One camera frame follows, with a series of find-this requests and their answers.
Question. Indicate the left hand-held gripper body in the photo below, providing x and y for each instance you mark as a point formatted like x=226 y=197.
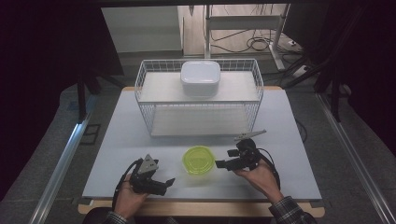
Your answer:
x=146 y=179

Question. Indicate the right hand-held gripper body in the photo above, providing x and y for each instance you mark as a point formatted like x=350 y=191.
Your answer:
x=247 y=154

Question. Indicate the green plastic bowl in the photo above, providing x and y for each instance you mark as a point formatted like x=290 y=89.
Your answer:
x=198 y=160

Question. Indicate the white lidded plastic container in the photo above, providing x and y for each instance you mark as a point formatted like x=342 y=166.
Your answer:
x=200 y=77

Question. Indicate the person's left hand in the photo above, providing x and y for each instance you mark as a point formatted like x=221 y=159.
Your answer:
x=130 y=202

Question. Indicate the person's right hand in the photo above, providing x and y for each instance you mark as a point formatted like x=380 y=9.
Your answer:
x=261 y=180

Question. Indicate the light grey table mat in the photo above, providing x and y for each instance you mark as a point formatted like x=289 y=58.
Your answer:
x=124 y=140

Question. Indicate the white power strip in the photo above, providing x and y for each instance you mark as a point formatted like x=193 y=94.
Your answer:
x=301 y=71

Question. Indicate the black metal stand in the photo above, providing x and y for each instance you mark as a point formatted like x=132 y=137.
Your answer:
x=82 y=96
x=335 y=96

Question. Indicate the aluminium floor rail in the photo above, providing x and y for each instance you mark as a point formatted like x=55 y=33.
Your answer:
x=351 y=149
x=62 y=168

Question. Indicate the white metal desk frame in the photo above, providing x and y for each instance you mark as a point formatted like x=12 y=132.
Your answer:
x=243 y=22

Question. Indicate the white wall panel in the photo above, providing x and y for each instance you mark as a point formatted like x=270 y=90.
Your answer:
x=141 y=29

